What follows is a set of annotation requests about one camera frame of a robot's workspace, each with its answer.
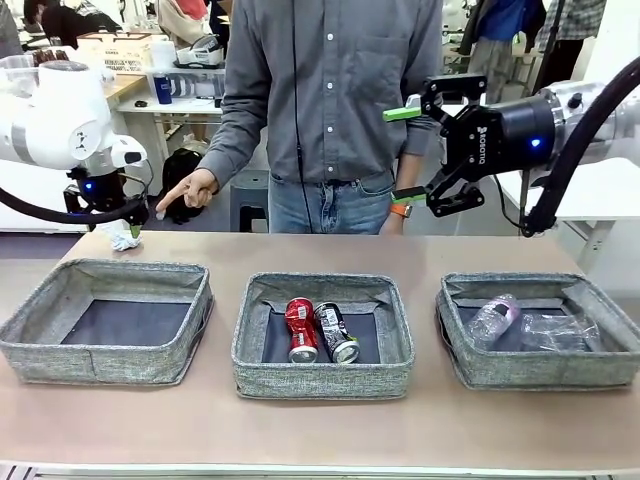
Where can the striped clear storage container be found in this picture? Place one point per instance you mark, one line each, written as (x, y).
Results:
(192, 85)

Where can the background person in dark clothes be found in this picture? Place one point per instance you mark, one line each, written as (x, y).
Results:
(65, 25)

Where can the background person in beige coat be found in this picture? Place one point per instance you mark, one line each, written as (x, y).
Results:
(185, 17)

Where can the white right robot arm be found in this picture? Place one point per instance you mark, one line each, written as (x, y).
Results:
(615, 120)

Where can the person's left hand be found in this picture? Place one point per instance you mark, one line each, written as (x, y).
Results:
(393, 225)

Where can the wooden table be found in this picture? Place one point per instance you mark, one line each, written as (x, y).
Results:
(125, 87)

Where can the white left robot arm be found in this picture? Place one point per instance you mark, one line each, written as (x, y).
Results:
(65, 120)

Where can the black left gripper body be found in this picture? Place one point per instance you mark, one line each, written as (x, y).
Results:
(102, 192)

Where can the grey stool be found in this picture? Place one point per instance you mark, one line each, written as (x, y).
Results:
(250, 195)

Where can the white plastic jug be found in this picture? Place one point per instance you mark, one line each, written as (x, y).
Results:
(162, 52)

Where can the person's right hand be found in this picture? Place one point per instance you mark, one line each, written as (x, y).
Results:
(195, 190)

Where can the black backpack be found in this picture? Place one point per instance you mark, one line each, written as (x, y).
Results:
(175, 167)

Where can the orange wristwatch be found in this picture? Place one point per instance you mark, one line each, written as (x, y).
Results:
(401, 210)

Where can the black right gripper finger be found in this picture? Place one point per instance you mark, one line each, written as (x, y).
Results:
(455, 85)
(457, 197)

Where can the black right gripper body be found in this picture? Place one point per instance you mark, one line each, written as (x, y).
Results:
(515, 135)

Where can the crushed pink-label plastic bottle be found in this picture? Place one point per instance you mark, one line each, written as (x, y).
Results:
(492, 320)

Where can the white background desk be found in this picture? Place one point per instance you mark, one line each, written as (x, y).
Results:
(170, 107)

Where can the background person in plaid shirt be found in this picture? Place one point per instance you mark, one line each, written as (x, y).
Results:
(575, 20)

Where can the crushed black drink can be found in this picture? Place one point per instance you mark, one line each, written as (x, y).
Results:
(337, 332)

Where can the background person in blue top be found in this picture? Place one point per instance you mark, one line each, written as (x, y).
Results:
(500, 20)

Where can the person in grey shirt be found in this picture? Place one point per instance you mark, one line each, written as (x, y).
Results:
(350, 100)

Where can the blue bottle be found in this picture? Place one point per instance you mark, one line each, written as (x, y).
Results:
(164, 90)

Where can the person's sleeved right forearm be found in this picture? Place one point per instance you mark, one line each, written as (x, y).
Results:
(235, 145)

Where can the aluminium table frame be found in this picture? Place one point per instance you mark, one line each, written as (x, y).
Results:
(320, 475)

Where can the white paper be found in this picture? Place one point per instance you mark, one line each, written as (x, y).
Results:
(122, 242)

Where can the person's bare left forearm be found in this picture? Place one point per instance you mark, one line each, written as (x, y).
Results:
(412, 167)

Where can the grey fabric basket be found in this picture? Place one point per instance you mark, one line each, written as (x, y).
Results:
(540, 370)
(320, 380)
(140, 360)

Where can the clear box with brown bottles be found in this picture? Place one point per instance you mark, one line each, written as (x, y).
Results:
(50, 55)

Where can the crushed red soda can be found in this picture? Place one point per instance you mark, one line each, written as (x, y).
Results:
(301, 330)

